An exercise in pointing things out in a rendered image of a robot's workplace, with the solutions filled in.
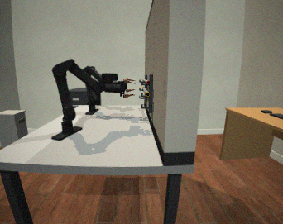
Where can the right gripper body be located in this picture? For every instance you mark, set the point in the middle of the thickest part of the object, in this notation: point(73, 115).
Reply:
point(119, 88)

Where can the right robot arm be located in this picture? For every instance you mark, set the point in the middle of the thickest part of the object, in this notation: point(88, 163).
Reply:
point(59, 72)

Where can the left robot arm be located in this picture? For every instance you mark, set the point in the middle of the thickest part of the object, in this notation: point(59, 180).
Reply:
point(91, 94)

